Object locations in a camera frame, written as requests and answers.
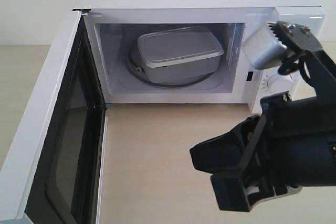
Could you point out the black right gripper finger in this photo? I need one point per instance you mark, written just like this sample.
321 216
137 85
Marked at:
232 195

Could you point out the white lidded food container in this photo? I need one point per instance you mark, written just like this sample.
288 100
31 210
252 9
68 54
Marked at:
179 54

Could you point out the white microwave door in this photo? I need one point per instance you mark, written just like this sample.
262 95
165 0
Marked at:
53 170

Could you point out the white lower microwave knob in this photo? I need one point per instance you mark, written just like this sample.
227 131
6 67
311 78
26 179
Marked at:
278 83

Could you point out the white microwave oven body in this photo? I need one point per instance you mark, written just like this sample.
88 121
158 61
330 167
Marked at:
114 26

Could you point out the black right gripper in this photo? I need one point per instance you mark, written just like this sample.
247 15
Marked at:
290 145

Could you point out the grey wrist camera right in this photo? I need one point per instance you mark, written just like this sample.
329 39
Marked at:
264 49

